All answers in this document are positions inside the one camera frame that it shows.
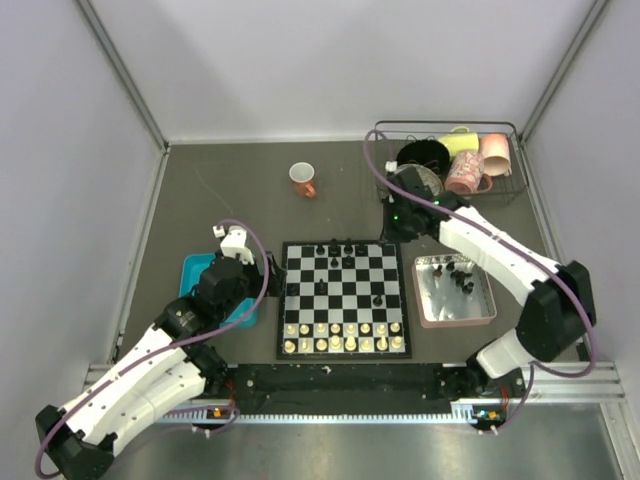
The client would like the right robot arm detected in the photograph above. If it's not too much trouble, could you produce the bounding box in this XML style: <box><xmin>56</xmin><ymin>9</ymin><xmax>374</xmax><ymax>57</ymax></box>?
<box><xmin>376</xmin><ymin>161</ymin><xmax>596</xmax><ymax>396</ymax></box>

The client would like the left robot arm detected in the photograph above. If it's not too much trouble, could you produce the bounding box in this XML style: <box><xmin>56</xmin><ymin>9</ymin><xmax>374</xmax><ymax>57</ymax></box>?
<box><xmin>34</xmin><ymin>252</ymin><xmax>287</xmax><ymax>479</ymax></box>

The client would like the chess board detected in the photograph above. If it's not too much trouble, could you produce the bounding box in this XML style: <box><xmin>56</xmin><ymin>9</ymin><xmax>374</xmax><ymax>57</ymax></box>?
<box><xmin>276</xmin><ymin>240</ymin><xmax>412</xmax><ymax>360</ymax></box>

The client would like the patterned plate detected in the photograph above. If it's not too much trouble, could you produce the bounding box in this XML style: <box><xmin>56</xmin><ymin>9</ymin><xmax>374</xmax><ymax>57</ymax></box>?
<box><xmin>409</xmin><ymin>164</ymin><xmax>444</xmax><ymax>197</ymax></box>

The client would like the blue plastic tray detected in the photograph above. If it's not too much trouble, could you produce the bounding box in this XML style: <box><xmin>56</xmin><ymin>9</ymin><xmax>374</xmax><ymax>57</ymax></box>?
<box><xmin>179</xmin><ymin>253</ymin><xmax>258</xmax><ymax>329</ymax></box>

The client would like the black bowl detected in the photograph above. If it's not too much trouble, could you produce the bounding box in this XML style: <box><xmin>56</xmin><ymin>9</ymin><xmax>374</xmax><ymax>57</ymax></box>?
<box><xmin>396</xmin><ymin>139</ymin><xmax>450</xmax><ymax>175</ymax></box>

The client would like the pink floral mug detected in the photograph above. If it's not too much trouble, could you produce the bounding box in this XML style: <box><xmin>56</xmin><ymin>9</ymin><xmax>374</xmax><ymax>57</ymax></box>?
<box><xmin>444</xmin><ymin>150</ymin><xmax>493</xmax><ymax>195</ymax></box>

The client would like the pink metal tray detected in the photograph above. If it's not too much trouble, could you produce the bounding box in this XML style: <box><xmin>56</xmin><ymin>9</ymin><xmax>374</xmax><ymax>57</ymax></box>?
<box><xmin>412</xmin><ymin>254</ymin><xmax>497</xmax><ymax>328</ymax></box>

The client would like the yellow mug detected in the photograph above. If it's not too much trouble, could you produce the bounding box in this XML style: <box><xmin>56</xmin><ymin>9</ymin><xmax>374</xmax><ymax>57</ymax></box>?
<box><xmin>438</xmin><ymin>126</ymin><xmax>480</xmax><ymax>158</ymax></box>

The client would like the orange mug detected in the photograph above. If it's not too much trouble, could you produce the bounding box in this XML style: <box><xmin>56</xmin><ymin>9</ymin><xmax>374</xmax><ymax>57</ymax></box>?
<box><xmin>288</xmin><ymin>162</ymin><xmax>316</xmax><ymax>199</ymax></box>

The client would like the pink marbled cup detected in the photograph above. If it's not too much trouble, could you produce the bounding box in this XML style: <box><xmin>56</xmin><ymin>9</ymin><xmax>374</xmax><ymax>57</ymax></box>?
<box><xmin>479</xmin><ymin>133</ymin><xmax>511</xmax><ymax>177</ymax></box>

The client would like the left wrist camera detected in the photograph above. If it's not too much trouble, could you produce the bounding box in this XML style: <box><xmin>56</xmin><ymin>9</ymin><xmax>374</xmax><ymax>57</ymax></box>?
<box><xmin>212</xmin><ymin>225</ymin><xmax>255</xmax><ymax>265</ymax></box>

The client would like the wire dish rack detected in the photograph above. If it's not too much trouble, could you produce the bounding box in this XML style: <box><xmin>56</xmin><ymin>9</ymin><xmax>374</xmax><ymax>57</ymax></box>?
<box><xmin>374</xmin><ymin>120</ymin><xmax>528</xmax><ymax>204</ymax></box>

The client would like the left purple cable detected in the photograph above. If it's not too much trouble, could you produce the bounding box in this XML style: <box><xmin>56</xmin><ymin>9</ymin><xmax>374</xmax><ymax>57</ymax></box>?
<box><xmin>33</xmin><ymin>218</ymin><xmax>272</xmax><ymax>476</ymax></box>

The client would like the purple cable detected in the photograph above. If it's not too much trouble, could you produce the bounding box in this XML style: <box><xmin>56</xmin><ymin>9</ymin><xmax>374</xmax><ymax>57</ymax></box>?
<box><xmin>33</xmin><ymin>218</ymin><xmax>272</xmax><ymax>476</ymax></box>
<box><xmin>362</xmin><ymin>129</ymin><xmax>599</xmax><ymax>434</ymax></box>

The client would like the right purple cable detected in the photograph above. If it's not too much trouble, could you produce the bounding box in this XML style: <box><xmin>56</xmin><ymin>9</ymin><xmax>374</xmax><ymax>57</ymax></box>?
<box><xmin>362</xmin><ymin>129</ymin><xmax>599</xmax><ymax>434</ymax></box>

